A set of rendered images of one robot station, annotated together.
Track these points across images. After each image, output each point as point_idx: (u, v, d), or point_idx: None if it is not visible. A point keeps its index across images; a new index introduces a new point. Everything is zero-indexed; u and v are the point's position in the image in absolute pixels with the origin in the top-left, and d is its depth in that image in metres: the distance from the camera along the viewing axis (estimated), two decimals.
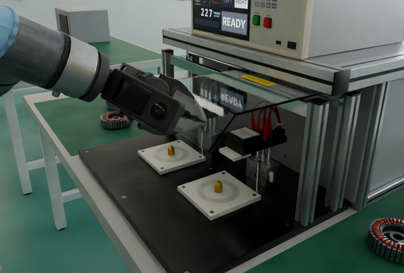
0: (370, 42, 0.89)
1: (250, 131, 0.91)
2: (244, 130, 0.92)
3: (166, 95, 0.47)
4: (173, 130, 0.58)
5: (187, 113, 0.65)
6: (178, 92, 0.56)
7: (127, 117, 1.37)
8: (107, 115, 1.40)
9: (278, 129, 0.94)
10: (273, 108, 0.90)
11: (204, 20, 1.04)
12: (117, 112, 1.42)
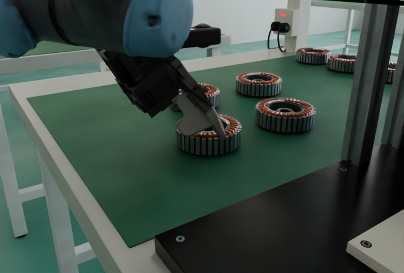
0: None
1: None
2: None
3: None
4: (207, 98, 0.53)
5: None
6: None
7: (237, 128, 0.60)
8: None
9: None
10: None
11: None
12: None
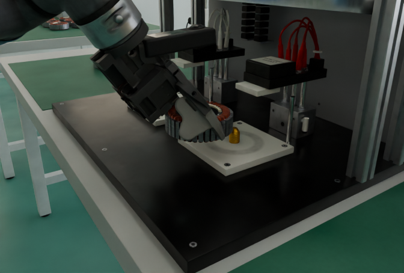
0: None
1: (278, 59, 0.66)
2: (270, 58, 0.67)
3: (189, 27, 0.57)
4: (205, 102, 0.53)
5: None
6: None
7: (228, 114, 0.59)
8: None
9: (316, 59, 0.69)
10: (310, 26, 0.65)
11: None
12: None
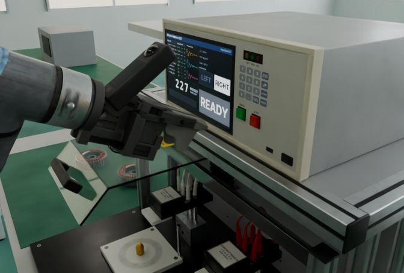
0: (389, 138, 0.69)
1: (234, 249, 0.71)
2: (227, 247, 0.71)
3: (145, 49, 0.54)
4: (190, 117, 0.56)
5: (65, 184, 0.67)
6: (160, 103, 0.59)
7: None
8: None
9: (271, 244, 0.73)
10: None
11: (180, 94, 0.83)
12: None
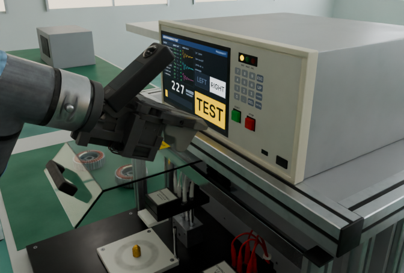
0: (385, 140, 0.69)
1: (229, 270, 0.72)
2: (222, 267, 0.73)
3: (144, 50, 0.54)
4: (189, 118, 0.56)
5: (61, 187, 0.67)
6: (160, 103, 0.59)
7: None
8: None
9: (266, 264, 0.75)
10: (258, 243, 0.71)
11: (175, 95, 0.83)
12: None
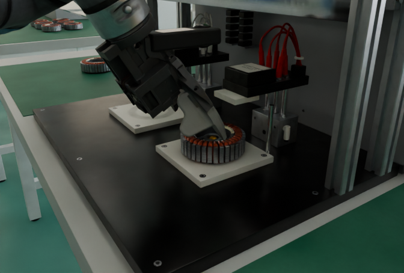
0: None
1: (257, 65, 0.65)
2: (250, 65, 0.65)
3: (194, 27, 0.57)
4: (207, 98, 0.53)
5: None
6: None
7: (241, 136, 0.62)
8: None
9: (297, 66, 0.67)
10: (290, 32, 0.64)
11: None
12: None
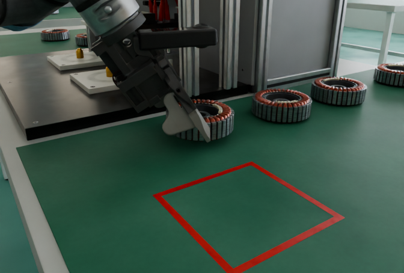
0: None
1: (143, 12, 0.86)
2: None
3: None
4: (192, 101, 0.53)
5: None
6: None
7: (224, 116, 0.57)
8: (182, 107, 0.62)
9: (177, 13, 0.88)
10: None
11: None
12: (205, 103, 0.63)
